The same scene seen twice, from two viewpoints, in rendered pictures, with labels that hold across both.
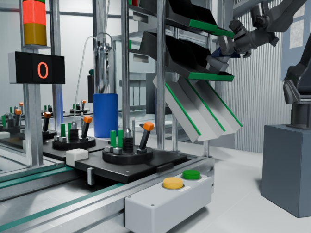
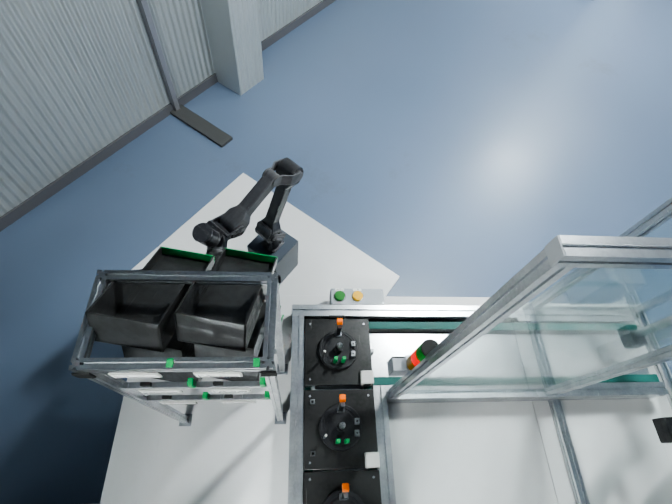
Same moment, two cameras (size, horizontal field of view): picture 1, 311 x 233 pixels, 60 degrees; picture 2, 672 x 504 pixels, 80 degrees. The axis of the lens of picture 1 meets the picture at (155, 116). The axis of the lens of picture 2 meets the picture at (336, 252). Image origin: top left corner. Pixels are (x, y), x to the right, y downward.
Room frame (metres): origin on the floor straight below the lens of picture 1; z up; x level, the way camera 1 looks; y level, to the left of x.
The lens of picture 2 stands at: (1.10, 0.28, 2.39)
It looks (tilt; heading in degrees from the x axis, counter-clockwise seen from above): 60 degrees down; 220
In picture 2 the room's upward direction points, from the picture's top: 11 degrees clockwise
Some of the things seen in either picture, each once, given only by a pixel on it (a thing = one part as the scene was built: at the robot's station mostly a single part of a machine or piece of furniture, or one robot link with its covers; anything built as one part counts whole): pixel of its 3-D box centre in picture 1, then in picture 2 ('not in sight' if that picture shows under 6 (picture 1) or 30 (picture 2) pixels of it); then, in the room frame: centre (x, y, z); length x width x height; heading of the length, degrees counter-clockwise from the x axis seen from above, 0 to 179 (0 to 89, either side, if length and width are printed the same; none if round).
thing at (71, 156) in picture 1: (77, 157); (366, 378); (0.72, 0.21, 0.97); 0.05 x 0.05 x 0.04; 51
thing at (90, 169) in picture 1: (91, 176); not in sight; (0.64, 0.16, 0.95); 0.01 x 0.01 x 0.04; 51
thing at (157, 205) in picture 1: (172, 199); (356, 299); (0.53, -0.04, 0.93); 0.21 x 0.07 x 0.06; 141
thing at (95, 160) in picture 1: (127, 159); (337, 351); (0.74, 0.08, 0.96); 0.24 x 0.24 x 0.02; 51
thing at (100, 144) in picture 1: (73, 132); (341, 426); (0.90, 0.27, 1.01); 0.24 x 0.24 x 0.13; 51
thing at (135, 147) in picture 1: (127, 153); (338, 349); (0.74, 0.08, 0.98); 0.14 x 0.14 x 0.02
